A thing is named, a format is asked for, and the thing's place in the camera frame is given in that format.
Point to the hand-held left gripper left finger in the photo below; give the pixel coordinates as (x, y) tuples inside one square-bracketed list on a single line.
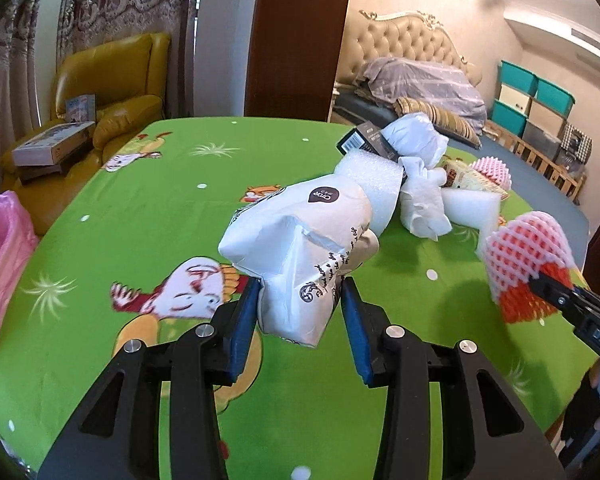
[(242, 325)]

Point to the beige snack packet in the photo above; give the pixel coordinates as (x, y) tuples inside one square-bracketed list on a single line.
[(462, 177)]

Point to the small blue white box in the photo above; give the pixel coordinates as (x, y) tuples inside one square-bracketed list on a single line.
[(80, 107)]

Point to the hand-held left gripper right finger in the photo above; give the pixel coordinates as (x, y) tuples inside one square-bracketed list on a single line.
[(357, 335)]

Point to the black card package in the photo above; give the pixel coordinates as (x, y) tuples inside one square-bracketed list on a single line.
[(370, 140)]

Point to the brown wooden door panel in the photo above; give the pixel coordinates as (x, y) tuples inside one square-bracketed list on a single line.
[(295, 35)]

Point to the pink plastic trash bag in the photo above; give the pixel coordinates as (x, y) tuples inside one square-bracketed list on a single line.
[(0, 260)]

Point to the yellow leather armchair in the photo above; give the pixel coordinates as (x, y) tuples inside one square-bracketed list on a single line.
[(125, 70)]

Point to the brown striped pillow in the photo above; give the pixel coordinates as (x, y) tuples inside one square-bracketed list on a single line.
[(455, 125)]

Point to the stack of teal-lidded storage boxes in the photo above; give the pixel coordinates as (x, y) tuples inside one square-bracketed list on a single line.
[(512, 110)]

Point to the white foam sheet roll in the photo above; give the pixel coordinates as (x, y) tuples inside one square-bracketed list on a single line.
[(375, 180)]

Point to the grey striped duvet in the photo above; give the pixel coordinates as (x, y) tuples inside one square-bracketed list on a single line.
[(420, 80)]

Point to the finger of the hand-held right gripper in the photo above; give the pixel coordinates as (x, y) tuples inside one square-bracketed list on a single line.
[(562, 300)]

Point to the white printed plastic bag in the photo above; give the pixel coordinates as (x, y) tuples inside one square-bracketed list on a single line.
[(290, 240)]

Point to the patterned lace curtain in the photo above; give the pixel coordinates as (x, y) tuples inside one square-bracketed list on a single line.
[(105, 5)]

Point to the flat white cardboard box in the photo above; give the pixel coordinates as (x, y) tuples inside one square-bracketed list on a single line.
[(50, 142)]

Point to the checkered bag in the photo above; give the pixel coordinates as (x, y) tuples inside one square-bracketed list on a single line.
[(577, 142)]

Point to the dark brown flat box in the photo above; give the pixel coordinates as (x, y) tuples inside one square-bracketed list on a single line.
[(45, 172)]

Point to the white crumpled plastic bag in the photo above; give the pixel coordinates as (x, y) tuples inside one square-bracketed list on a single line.
[(420, 205), (415, 137)]

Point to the wooden bed rail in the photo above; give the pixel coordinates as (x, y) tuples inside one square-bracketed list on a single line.
[(535, 155)]

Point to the white foam block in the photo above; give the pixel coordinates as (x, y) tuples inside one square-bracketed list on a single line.
[(470, 205)]

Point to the pink orange foam fruit net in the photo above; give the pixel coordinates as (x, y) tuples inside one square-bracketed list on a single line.
[(520, 260)]

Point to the green printed tablecloth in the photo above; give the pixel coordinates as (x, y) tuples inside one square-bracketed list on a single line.
[(180, 200)]

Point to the beige tufted bed headboard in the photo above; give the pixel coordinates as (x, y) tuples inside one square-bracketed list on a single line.
[(395, 35)]

